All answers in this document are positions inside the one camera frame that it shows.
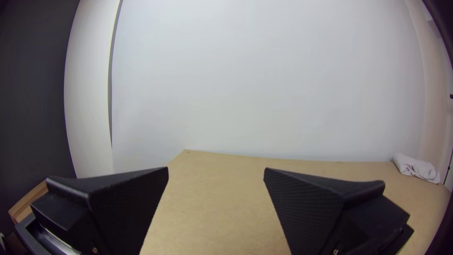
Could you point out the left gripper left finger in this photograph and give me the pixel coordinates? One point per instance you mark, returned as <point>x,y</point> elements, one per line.
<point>116,205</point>

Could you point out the grey t-shirt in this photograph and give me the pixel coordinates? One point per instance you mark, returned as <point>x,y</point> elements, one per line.
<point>416,168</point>

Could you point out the small labelled cardboard box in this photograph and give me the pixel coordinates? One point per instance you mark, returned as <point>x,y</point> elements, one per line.
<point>24,205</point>

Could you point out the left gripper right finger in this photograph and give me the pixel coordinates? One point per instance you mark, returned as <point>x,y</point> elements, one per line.
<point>318,209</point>

